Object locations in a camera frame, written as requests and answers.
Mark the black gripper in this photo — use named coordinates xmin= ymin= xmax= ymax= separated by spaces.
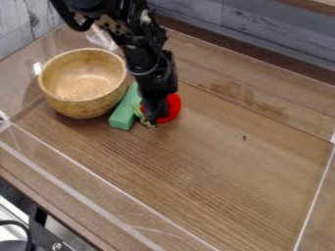
xmin=123 ymin=46 xmax=178 ymax=127

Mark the red plush tomato toy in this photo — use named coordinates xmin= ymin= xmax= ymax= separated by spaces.
xmin=134 ymin=94 xmax=182 ymax=126

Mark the green rectangular block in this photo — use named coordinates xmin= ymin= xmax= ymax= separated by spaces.
xmin=109 ymin=82 xmax=142 ymax=130

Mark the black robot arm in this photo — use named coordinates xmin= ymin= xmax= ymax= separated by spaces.
xmin=50 ymin=0 xmax=178 ymax=126

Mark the wooden bowl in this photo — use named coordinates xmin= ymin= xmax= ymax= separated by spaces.
xmin=38 ymin=48 xmax=127 ymax=119

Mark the clear acrylic corner bracket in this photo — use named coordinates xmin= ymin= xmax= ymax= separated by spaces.
xmin=86 ymin=25 xmax=118 ymax=51

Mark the clear acrylic tray wall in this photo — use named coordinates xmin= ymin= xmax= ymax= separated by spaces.
xmin=0 ymin=107 xmax=333 ymax=251

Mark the black metal table bracket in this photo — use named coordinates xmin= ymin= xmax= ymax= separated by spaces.
xmin=30 ymin=208 xmax=75 ymax=251

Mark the black cable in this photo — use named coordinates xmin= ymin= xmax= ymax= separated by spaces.
xmin=0 ymin=220 xmax=37 ymax=251

